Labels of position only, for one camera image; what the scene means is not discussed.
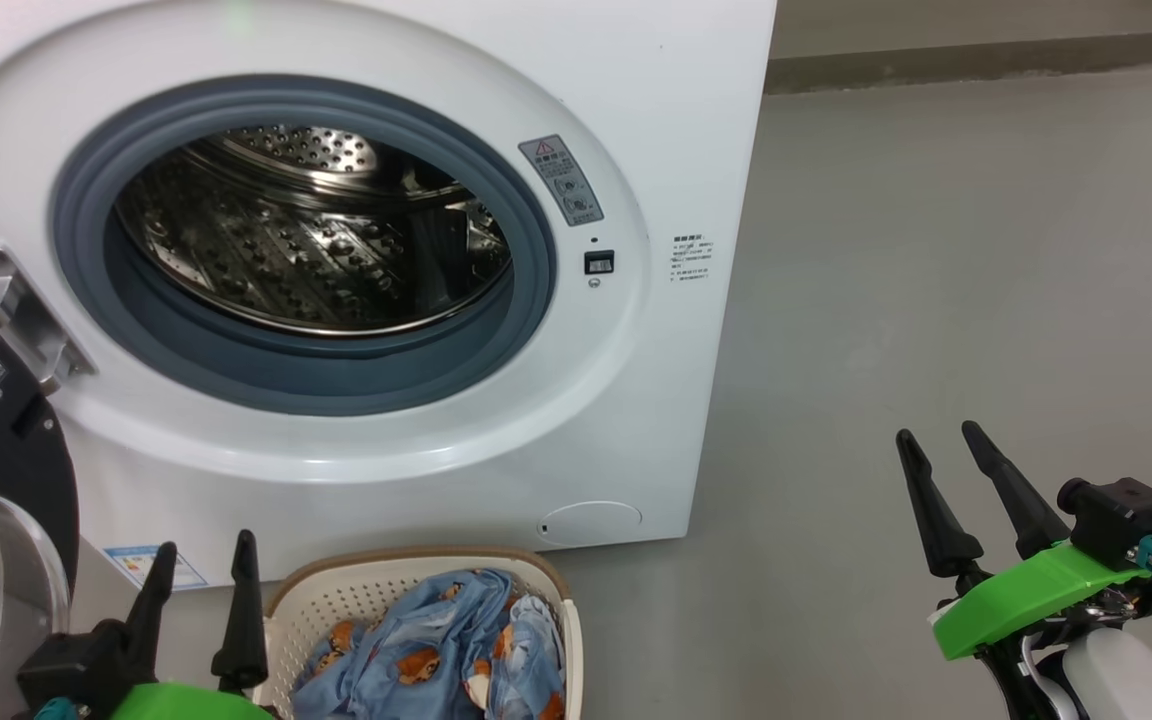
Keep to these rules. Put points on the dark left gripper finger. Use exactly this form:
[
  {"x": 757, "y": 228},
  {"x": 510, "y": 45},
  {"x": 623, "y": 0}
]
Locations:
[
  {"x": 154, "y": 615},
  {"x": 244, "y": 640}
]

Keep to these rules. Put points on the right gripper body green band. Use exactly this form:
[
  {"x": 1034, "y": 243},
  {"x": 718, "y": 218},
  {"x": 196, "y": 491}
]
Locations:
[{"x": 1026, "y": 595}]

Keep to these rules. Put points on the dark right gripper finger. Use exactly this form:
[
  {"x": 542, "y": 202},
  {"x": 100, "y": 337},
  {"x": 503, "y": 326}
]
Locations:
[
  {"x": 944, "y": 535},
  {"x": 1031, "y": 515}
]

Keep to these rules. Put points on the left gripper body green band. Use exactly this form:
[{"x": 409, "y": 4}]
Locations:
[{"x": 186, "y": 705}]

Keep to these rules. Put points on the blue bear-print garment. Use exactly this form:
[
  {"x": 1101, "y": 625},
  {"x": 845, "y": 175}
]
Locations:
[{"x": 436, "y": 640}]

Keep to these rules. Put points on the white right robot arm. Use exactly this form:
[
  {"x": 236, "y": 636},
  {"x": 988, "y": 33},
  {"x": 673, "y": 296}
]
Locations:
[{"x": 1116, "y": 675}]

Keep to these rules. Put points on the cream perforated laundry basket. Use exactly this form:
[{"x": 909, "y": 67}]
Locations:
[{"x": 336, "y": 600}]

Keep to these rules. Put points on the metal door hinge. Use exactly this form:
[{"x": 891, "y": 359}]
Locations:
[{"x": 26, "y": 310}]

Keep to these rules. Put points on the grey rubber door gasket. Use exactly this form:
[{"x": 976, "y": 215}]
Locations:
[{"x": 86, "y": 270}]

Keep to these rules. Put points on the white front-load washing machine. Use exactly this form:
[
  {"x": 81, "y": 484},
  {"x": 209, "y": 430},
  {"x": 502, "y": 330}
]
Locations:
[{"x": 636, "y": 120}]

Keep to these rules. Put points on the blue energy label sticker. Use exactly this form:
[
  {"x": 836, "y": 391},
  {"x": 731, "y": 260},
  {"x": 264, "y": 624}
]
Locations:
[{"x": 141, "y": 568}]

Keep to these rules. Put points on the round white filter cover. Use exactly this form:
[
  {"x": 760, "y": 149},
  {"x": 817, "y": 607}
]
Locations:
[{"x": 591, "y": 523}]

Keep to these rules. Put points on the perforated steel washer drum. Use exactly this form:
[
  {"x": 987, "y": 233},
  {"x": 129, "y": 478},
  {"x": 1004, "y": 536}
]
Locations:
[{"x": 286, "y": 250}]

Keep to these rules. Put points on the grey warning sticker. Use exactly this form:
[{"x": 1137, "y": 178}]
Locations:
[{"x": 561, "y": 180}]

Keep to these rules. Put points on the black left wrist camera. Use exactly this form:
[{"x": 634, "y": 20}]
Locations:
[{"x": 76, "y": 665}]

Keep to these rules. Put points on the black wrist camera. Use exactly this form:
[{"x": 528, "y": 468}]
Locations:
[
  {"x": 1126, "y": 515},
  {"x": 76, "y": 665}
]

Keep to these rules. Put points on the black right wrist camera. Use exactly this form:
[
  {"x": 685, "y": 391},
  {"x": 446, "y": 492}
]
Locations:
[{"x": 1126, "y": 515}]

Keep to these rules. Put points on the teal left camera connector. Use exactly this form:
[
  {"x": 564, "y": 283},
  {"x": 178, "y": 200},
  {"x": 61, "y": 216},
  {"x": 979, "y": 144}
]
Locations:
[{"x": 56, "y": 710}]

